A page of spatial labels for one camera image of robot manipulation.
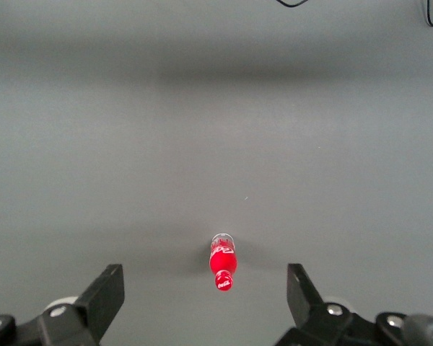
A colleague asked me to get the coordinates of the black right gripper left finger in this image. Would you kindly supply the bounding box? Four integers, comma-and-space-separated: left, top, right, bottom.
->
38, 264, 126, 346

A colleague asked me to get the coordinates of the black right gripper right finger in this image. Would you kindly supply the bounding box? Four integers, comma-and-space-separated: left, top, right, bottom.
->
276, 263, 355, 346

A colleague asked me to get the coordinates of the dark grey table mat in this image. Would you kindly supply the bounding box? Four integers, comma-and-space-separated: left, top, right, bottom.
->
0, 0, 433, 346

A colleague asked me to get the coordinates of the red cola bottle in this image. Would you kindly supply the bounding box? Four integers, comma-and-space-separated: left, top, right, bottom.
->
209, 233, 237, 292

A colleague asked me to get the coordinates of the black looped cable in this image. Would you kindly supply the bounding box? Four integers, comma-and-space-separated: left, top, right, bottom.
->
275, 0, 310, 9

